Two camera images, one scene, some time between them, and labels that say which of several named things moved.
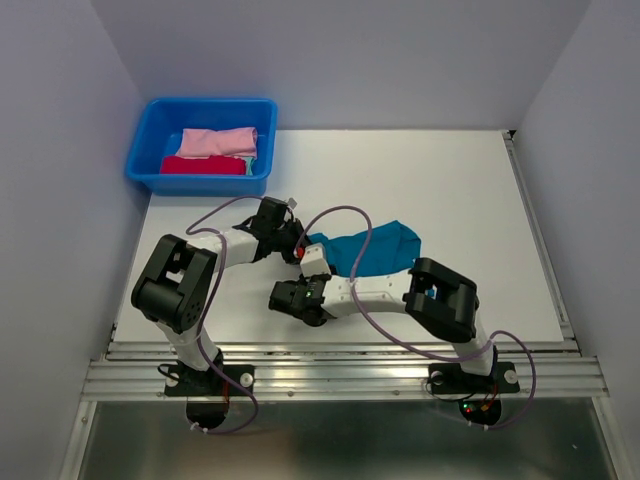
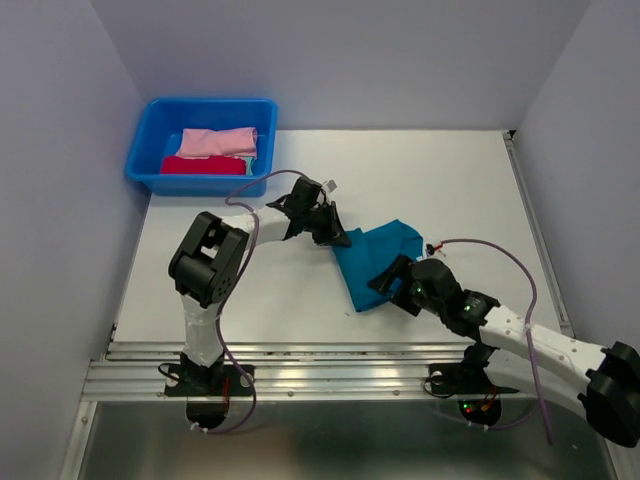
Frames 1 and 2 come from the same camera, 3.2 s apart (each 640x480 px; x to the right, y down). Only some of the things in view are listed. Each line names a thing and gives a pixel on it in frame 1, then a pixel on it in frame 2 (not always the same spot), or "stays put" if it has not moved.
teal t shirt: (394, 246) stays put
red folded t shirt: (212, 165) stays put
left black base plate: (181, 380) stays put
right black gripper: (304, 280) -> (399, 268)
